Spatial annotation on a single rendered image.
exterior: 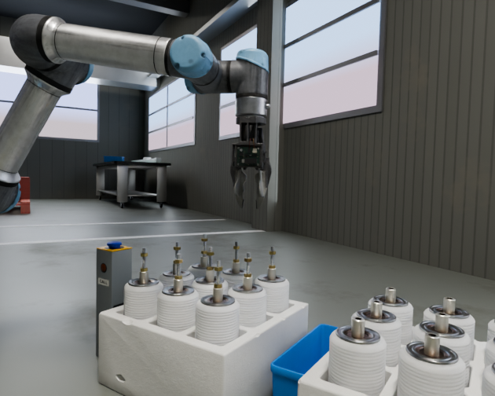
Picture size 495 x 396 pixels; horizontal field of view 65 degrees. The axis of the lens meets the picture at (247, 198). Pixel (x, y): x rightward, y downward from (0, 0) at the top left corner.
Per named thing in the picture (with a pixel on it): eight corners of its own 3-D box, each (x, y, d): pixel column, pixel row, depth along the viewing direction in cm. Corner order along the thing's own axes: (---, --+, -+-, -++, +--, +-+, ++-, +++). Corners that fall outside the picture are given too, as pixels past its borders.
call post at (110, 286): (110, 363, 107) (111, 251, 106) (95, 356, 111) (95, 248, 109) (131, 353, 113) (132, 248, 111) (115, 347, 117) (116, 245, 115)
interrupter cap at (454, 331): (463, 344, 66) (463, 339, 66) (415, 333, 70) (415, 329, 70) (466, 330, 72) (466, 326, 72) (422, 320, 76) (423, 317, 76)
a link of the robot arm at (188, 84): (177, 50, 85) (226, 49, 84) (192, 65, 97) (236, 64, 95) (177, 86, 86) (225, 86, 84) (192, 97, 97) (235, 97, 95)
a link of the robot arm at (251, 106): (238, 103, 95) (271, 103, 94) (237, 122, 95) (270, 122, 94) (232, 97, 88) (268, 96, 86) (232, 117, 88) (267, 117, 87)
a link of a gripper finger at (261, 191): (254, 210, 89) (249, 170, 88) (257, 208, 94) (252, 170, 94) (267, 208, 88) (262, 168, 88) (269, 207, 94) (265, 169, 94)
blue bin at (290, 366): (313, 437, 78) (315, 379, 78) (265, 418, 84) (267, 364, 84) (357, 375, 104) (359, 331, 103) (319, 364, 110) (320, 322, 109)
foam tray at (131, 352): (221, 445, 75) (224, 354, 74) (97, 383, 97) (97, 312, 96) (306, 366, 108) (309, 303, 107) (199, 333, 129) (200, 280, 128)
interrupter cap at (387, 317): (390, 328, 72) (390, 324, 72) (351, 319, 77) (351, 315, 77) (400, 316, 79) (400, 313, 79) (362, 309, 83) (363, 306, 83)
